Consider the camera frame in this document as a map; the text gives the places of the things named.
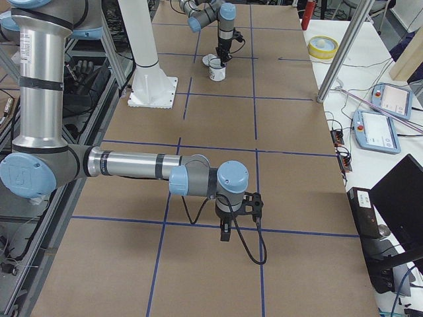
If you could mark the blue teach pendant far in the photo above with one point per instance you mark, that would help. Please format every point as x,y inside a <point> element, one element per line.
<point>396,100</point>

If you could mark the yellow tape roll with bowl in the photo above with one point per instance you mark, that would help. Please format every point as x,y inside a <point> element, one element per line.
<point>322,47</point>

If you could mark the black monitor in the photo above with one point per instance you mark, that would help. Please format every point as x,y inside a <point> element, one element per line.
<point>398,199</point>

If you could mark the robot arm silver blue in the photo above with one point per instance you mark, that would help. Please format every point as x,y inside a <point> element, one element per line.
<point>42,161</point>
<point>202,13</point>

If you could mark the white enamel mug blue rim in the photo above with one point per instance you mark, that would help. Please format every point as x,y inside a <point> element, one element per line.
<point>217,71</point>

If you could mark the blue teach pendant near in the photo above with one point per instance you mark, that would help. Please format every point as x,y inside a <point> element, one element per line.
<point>375,132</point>

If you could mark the white ceramic lid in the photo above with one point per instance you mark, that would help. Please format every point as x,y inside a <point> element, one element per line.
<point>207,58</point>

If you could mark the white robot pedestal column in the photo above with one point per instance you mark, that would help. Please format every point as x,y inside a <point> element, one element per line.
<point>150,86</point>

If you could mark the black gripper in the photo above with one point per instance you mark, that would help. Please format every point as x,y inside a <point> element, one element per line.
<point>226,216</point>
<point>222,45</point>

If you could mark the blue teach pendant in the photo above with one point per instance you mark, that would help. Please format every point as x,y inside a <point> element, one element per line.
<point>396,100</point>
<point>375,132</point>

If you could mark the aluminium frame post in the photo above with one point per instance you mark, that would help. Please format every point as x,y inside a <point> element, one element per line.
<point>352,31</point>

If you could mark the red cylinder tube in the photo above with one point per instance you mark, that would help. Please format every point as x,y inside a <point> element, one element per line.
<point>308,13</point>

